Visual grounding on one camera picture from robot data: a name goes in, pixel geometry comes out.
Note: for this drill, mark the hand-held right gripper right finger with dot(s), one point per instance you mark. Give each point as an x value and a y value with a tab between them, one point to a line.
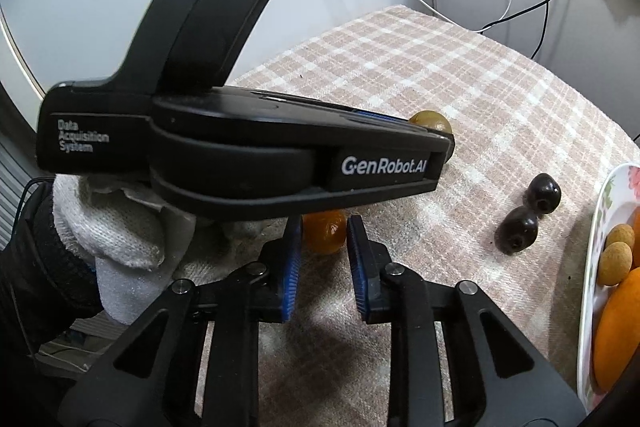
357	277

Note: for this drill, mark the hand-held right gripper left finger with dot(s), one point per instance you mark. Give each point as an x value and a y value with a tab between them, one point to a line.
292	277

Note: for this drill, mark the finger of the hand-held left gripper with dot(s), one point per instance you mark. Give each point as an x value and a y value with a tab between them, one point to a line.
387	118

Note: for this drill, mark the olive brown round fruit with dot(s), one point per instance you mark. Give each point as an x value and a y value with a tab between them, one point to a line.
432	121

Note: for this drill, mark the tiny amber orange fruit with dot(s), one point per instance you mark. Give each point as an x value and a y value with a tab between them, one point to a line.
325	234

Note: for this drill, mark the white floral plate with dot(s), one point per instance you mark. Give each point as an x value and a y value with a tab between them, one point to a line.
617	192

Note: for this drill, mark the large orange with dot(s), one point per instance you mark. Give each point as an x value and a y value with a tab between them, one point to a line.
620	332

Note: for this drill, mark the person's left forearm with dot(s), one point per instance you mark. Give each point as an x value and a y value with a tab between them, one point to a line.
40	267

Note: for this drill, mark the person's left hand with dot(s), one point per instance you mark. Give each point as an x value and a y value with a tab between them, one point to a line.
125	232

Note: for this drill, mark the beige checked tablecloth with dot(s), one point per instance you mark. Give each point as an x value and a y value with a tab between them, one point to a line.
400	67

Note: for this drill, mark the dark purple fruit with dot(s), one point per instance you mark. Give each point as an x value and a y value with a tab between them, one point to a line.
517	232
545	193

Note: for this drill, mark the tan round fruit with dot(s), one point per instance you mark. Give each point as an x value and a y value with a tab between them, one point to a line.
615	264

